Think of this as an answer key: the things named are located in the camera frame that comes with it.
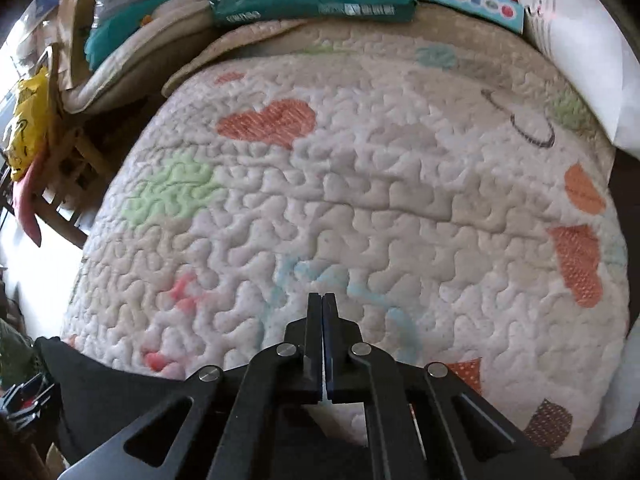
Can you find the white pillow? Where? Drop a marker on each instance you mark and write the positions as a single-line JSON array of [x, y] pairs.
[[590, 60]]

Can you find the brown paper bag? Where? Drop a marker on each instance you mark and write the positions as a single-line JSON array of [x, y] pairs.
[[75, 25]]

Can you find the wooden chair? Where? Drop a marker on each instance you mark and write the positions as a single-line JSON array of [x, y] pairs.
[[70, 180]]

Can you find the teal plastic packet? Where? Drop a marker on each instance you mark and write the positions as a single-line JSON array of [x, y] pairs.
[[310, 2]]

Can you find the black pants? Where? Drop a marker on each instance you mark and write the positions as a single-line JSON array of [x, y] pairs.
[[100, 395]]

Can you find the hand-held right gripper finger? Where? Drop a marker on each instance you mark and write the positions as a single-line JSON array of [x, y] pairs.
[[326, 350], [314, 340]]

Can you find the teal folded cloth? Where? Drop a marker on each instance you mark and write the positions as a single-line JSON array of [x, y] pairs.
[[115, 30]]

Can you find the quilted printed blanket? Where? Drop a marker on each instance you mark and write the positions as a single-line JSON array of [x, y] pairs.
[[350, 185]]

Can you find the light blue box with shapes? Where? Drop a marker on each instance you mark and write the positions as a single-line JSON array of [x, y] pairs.
[[465, 0]]

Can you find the yellow plastic bag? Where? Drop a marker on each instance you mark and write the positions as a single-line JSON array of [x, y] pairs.
[[27, 125]]

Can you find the beige folded mat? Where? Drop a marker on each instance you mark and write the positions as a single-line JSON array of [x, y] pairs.
[[125, 80]]

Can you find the green cloth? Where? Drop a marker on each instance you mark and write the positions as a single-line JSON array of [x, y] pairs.
[[12, 355]]

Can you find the pink cloth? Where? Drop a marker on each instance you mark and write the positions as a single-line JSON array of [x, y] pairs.
[[27, 200]]

